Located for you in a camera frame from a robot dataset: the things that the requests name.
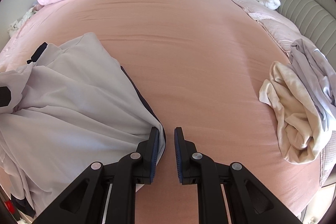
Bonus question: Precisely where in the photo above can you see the pile of white clothes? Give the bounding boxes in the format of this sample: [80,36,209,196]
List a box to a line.
[7,5,40,37]

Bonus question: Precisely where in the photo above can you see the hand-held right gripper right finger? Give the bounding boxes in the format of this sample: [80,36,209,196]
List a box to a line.
[174,127,302,224]

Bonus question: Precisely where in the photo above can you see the navy pants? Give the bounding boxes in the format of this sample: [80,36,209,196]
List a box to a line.
[12,182,36,217]

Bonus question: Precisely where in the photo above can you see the pink bed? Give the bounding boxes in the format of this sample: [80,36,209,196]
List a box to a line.
[0,0,336,224]

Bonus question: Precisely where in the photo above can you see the cream garment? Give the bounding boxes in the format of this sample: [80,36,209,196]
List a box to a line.
[259,61,324,165]

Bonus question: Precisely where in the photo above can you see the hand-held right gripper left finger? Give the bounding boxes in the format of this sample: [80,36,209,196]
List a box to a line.
[33,127,160,224]

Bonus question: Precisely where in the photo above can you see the pink checkered pillow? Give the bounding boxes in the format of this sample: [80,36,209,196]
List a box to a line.
[248,11,336,188]

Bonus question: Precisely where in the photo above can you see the grey padded headboard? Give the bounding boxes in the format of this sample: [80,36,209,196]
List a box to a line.
[251,0,336,43]

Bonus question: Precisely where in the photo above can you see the white dress with navy trim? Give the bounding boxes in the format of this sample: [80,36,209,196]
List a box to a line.
[0,32,168,219]

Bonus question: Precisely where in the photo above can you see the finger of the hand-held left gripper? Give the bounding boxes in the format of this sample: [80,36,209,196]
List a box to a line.
[0,86,13,108]

